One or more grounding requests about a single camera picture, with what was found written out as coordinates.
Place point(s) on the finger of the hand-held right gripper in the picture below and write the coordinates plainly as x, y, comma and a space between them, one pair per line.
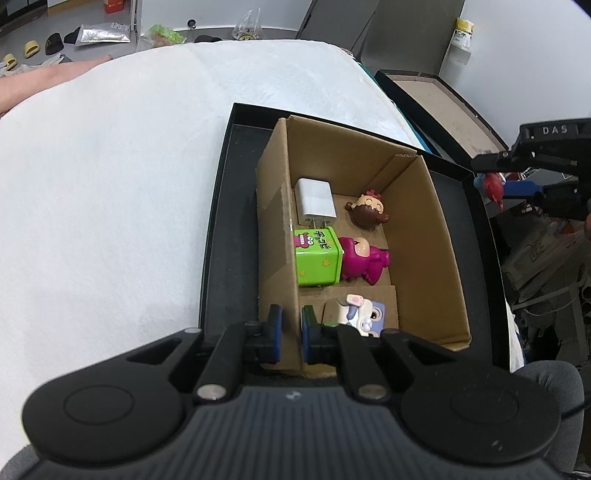
549, 143
521, 189

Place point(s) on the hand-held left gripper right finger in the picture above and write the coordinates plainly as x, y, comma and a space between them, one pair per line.
307, 337

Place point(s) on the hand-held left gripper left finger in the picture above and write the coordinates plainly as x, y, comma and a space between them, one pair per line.
275, 331

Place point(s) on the red and blue toy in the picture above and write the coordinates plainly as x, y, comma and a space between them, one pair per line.
493, 187

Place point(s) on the white grey rabbit cube toy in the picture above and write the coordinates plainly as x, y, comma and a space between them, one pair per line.
360, 316

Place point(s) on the green cartoon toy box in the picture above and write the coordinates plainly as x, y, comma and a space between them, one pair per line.
318, 258

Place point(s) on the magenta costume toy figure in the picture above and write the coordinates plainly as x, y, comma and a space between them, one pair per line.
367, 261

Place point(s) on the brown cardboard box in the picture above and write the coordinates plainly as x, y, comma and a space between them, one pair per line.
425, 240

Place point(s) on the black shallow tray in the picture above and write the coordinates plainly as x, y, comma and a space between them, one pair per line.
231, 230

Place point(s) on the white charger plug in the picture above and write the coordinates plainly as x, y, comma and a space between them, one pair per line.
315, 201

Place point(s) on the brown-haired toy figure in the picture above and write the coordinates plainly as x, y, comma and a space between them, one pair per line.
367, 210

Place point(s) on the black box with cardboard liner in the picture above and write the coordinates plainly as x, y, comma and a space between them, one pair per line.
443, 110

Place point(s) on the white yellow-topped packet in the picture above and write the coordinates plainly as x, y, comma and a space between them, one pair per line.
461, 39

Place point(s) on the person's grey trouser leg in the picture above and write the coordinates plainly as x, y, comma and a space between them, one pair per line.
549, 406

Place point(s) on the black folded board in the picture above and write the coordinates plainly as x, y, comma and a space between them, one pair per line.
341, 23

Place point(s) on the black cap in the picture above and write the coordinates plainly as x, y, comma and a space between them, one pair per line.
210, 38

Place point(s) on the clear plastic bag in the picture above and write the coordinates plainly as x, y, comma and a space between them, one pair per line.
247, 27

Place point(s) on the green snack packet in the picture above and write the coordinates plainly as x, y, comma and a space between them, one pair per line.
164, 34

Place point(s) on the silver foil bag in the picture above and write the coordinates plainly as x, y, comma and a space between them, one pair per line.
104, 34

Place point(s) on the pink blanket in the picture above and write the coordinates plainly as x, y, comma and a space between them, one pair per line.
32, 85

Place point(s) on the black slipper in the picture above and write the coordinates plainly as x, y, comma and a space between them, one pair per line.
55, 44
71, 34

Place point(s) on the orange carton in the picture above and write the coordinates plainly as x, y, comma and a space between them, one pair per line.
113, 5

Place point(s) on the yellow slipper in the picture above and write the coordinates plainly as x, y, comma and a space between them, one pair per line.
32, 48
9, 61

